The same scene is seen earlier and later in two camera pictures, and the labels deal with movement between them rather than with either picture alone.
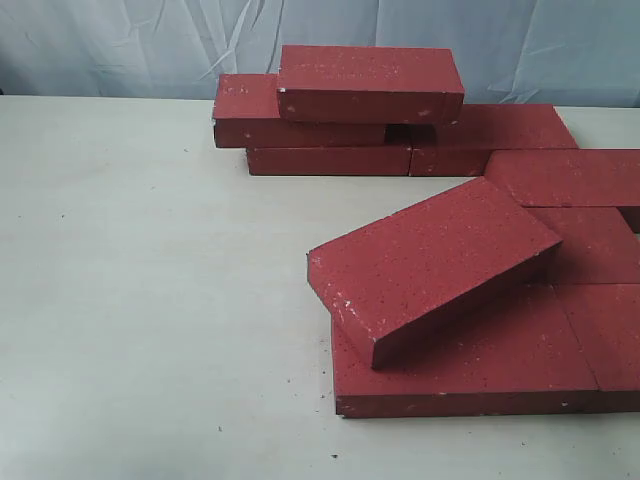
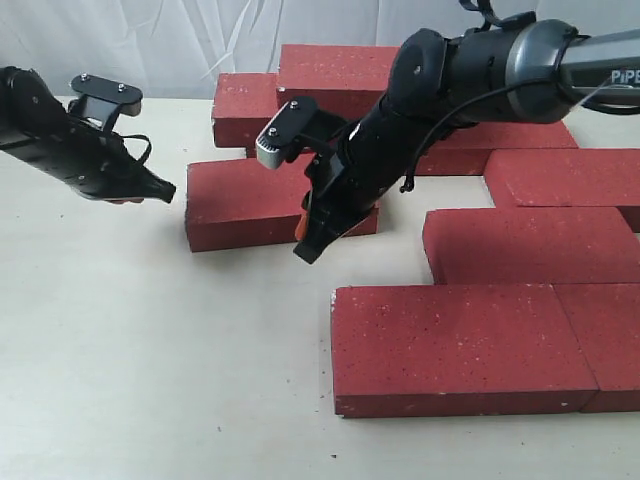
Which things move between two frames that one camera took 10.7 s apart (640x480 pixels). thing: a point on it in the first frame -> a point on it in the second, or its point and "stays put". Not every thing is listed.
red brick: x=416 y=277 -> x=247 y=203
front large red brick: x=511 y=350 stays put
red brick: x=247 y=114 stays put
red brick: x=377 y=85 stays put
